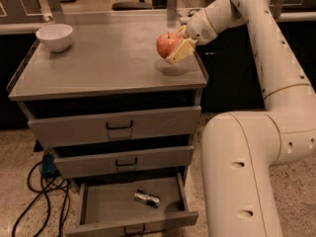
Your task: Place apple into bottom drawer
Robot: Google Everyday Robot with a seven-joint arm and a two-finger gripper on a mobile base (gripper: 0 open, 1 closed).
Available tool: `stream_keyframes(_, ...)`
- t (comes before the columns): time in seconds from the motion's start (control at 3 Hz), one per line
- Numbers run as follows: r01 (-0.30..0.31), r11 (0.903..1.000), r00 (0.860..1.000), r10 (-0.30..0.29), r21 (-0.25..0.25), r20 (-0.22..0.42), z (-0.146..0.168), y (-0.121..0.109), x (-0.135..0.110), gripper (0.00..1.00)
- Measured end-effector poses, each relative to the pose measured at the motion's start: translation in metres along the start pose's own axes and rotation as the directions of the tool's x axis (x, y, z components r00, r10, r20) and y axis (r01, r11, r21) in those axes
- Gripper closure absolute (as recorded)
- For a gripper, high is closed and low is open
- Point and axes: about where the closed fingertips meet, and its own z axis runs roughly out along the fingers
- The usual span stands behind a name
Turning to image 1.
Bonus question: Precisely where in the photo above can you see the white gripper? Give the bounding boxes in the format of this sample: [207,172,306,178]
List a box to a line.
[165,9,217,64]

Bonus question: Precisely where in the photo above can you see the red apple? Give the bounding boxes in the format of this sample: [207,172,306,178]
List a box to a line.
[156,32,180,58]

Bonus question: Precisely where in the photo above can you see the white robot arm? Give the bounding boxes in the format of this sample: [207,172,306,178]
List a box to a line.
[166,0,316,237]

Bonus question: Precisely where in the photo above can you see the grey top drawer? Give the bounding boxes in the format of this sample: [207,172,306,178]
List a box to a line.
[29,106,201,148]

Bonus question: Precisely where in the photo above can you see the grey drawer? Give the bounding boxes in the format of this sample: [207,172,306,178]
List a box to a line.
[65,169,198,237]
[54,145,194,179]
[29,106,201,148]

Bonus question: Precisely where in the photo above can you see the grey drawer cabinet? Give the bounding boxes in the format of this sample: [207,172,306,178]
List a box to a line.
[6,11,209,185]

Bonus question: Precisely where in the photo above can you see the grey middle drawer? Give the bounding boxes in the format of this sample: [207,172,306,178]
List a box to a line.
[54,145,194,179]

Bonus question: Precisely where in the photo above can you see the grey bottom drawer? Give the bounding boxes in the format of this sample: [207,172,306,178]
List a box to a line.
[65,169,198,237]

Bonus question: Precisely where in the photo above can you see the dark counter cabinet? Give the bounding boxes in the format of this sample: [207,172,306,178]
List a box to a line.
[197,21,316,113]

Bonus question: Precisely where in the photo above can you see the white ceramic bowl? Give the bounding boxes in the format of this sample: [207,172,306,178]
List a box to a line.
[36,24,73,52]

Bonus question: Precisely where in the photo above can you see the crumpled silver foil packet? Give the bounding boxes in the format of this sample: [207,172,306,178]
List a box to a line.
[134,190,160,208]

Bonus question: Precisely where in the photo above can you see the blue power box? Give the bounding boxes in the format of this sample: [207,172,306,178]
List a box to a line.
[40,153,58,177]

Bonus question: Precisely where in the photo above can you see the black cable on counter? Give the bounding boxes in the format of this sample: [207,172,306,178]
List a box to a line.
[187,8,202,18]

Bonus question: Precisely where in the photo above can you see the black floor cables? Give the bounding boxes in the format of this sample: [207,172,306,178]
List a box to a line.
[11,160,72,237]

